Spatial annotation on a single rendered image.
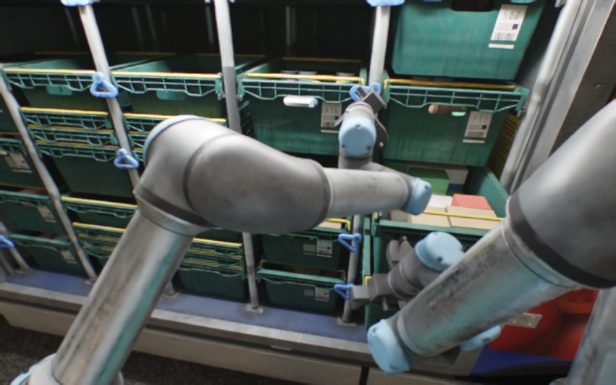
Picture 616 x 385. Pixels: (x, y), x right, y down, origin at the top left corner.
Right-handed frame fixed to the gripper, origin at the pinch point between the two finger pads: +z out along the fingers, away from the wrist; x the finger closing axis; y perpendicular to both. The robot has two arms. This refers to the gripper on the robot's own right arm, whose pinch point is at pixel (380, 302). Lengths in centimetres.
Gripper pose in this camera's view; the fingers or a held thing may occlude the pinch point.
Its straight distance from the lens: 84.9
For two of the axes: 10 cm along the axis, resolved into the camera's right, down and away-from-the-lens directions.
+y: 0.8, 8.0, -5.9
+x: 9.8, 0.5, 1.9
